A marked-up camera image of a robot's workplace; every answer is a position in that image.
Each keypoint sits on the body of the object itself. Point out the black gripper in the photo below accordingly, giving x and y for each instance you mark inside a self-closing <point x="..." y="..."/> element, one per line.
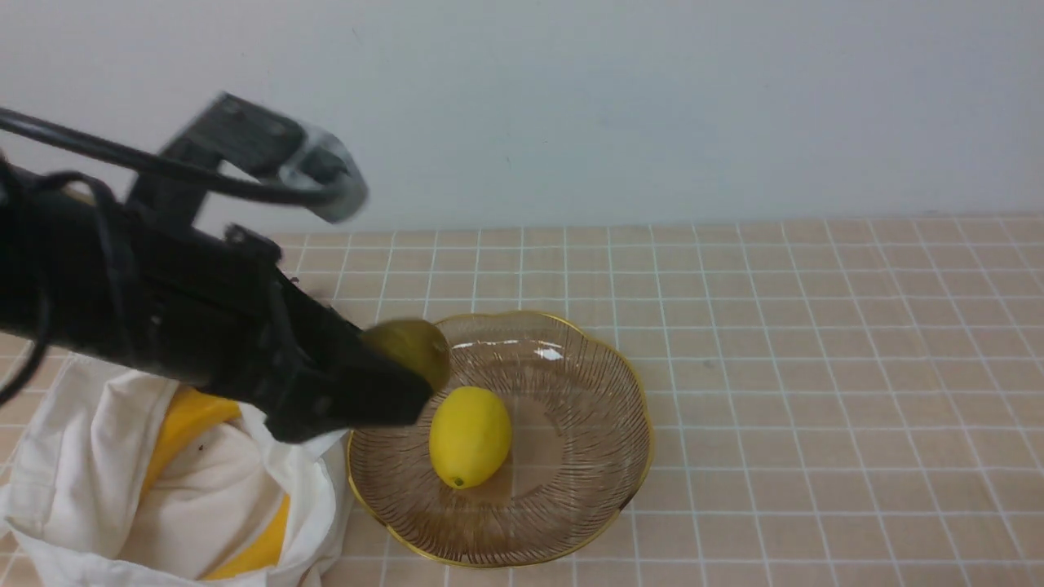
<point x="227" y="321"/>

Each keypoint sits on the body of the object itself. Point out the white cloth bag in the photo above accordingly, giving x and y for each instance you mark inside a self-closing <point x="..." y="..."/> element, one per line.
<point x="75" y="484"/>

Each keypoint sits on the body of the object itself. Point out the yellow banana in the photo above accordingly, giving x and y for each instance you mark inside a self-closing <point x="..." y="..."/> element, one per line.
<point x="208" y="508"/>

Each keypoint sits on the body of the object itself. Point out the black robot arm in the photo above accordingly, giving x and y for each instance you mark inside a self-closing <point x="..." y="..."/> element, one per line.
<point x="83" y="272"/>

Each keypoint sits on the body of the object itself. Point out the yellow lemon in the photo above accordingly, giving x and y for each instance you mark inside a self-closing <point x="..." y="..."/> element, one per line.
<point x="470" y="436"/>

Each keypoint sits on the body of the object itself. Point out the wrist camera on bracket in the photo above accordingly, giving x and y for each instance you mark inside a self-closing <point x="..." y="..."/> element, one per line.
<point x="275" y="151"/>

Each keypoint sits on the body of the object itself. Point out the beige checkered tablecloth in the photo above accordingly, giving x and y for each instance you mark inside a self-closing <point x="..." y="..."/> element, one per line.
<point x="855" y="402"/>

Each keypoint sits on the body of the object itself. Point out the olive green fruit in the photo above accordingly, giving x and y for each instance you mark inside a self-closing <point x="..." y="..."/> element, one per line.
<point x="415" y="344"/>

